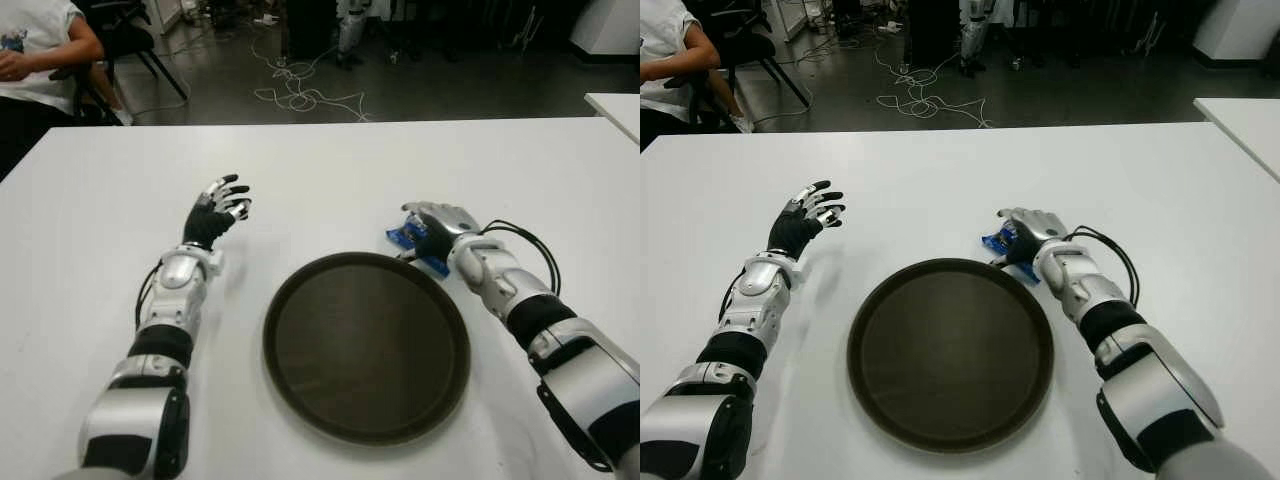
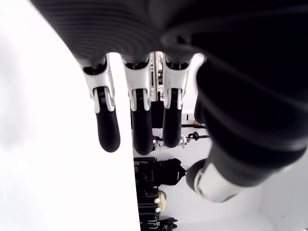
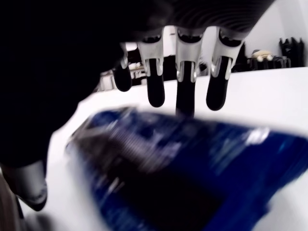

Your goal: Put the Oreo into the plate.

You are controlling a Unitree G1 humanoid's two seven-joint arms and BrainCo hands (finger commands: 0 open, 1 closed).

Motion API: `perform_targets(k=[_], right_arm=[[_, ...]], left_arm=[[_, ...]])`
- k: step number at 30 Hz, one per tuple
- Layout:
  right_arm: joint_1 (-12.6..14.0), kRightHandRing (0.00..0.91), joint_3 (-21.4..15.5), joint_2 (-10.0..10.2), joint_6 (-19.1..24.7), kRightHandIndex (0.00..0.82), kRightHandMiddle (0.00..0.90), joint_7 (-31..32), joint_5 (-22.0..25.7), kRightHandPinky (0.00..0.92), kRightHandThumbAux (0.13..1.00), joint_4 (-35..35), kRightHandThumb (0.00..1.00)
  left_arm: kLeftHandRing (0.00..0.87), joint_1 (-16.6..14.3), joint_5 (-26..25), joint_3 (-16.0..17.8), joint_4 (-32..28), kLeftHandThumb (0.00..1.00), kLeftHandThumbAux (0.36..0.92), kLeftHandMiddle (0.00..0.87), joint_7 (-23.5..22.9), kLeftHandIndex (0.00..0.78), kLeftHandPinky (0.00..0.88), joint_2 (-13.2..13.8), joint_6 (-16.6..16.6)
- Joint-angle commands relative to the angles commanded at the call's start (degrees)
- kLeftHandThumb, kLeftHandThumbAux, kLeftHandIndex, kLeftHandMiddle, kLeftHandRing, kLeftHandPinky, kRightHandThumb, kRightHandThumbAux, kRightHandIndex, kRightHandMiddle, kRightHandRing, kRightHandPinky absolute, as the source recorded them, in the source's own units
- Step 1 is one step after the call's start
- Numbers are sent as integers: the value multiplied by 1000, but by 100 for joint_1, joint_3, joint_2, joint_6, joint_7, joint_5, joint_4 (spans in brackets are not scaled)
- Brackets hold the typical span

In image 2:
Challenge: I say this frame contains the silver humanoid robot legs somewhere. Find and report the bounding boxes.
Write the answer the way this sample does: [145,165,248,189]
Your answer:
[153,135,188,150]

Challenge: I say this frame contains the tall equipment rack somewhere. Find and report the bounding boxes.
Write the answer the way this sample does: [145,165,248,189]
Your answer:
[149,51,166,102]

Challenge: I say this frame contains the person in black jacket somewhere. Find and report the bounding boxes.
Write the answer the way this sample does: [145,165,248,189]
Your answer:
[154,158,186,186]

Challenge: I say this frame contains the black bags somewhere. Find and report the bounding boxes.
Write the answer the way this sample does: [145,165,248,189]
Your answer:
[158,218,179,231]

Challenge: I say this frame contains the cream plush toy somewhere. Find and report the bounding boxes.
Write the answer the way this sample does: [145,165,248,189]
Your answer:
[154,190,167,214]

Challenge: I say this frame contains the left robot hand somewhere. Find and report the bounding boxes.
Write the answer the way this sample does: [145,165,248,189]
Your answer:
[28,0,308,204]

